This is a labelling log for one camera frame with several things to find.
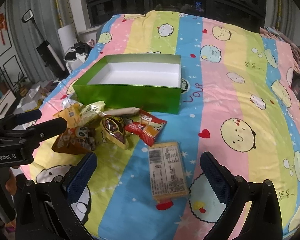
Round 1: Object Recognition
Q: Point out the person's left hand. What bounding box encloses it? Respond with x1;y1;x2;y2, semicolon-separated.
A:
5;168;17;196

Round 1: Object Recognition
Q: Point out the green cardboard box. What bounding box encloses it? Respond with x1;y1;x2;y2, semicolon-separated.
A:
73;53;181;114

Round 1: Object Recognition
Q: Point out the potted green plant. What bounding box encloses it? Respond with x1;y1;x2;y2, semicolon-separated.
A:
13;72;29;97

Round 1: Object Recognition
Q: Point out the black floor lamp stand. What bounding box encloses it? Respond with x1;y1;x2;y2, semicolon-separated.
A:
21;9;69;80

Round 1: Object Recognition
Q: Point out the yellow cracker pack with label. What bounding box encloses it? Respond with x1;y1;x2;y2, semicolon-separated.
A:
148;142;189;203

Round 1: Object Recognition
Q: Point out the brown gold round-label snack bag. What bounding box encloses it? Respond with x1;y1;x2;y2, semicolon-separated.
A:
100;115;128;150

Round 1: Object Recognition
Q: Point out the white cabinet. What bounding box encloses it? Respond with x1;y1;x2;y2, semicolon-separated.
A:
0;89;16;119

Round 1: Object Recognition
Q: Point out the green white snack bag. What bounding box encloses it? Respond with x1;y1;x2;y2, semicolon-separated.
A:
77;101;106;126

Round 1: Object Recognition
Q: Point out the red chinese knot decoration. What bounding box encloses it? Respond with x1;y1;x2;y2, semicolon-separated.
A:
0;12;7;46

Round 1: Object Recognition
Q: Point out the colourful cartoon striped bedsheet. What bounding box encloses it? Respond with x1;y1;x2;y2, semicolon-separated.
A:
20;10;300;240

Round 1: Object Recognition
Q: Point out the brown panda snack bag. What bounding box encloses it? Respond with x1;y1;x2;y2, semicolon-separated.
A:
51;126;96;155

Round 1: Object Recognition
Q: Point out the black white clothes pile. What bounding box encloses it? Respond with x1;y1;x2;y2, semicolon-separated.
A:
65;41;92;63

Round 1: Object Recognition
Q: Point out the red orange snack packet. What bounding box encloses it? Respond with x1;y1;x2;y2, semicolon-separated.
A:
125;110;167;147

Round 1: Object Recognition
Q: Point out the yellow orange snack bag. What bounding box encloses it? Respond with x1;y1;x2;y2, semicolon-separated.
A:
53;102;82;128

